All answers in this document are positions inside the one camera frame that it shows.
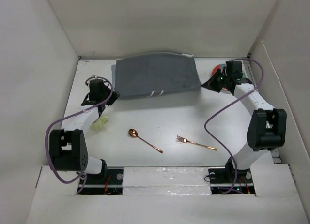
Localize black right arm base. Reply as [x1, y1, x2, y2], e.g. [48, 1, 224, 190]
[204, 167, 256, 195]

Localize copper fork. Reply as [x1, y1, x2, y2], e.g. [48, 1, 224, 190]
[176, 135, 218, 151]

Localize teal and red plate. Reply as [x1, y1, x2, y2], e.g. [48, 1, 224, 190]
[211, 63, 248, 78]

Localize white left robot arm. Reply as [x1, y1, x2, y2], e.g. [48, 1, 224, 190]
[46, 76, 119, 184]

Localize copper spoon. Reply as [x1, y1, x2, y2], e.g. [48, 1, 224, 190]
[128, 129, 163, 153]

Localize pale yellow mug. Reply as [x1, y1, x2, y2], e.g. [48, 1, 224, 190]
[90, 116, 109, 131]

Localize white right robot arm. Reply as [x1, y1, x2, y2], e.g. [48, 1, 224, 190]
[202, 58, 287, 182]

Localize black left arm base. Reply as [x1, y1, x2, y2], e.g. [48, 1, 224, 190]
[77, 167, 124, 195]

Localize grey cloth placemat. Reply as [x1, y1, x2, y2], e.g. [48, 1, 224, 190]
[111, 52, 202, 100]

